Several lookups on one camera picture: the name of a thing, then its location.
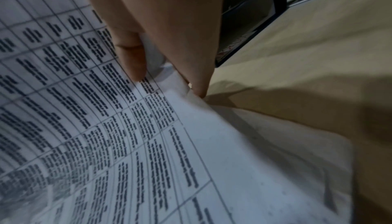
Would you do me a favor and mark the white paper label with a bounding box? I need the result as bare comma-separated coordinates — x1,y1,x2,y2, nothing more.
216,27,258,59

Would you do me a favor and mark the stack of printed paper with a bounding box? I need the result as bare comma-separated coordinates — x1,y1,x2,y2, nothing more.
0,0,356,224

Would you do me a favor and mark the person's right hand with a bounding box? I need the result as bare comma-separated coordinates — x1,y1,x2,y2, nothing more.
75,0,229,98

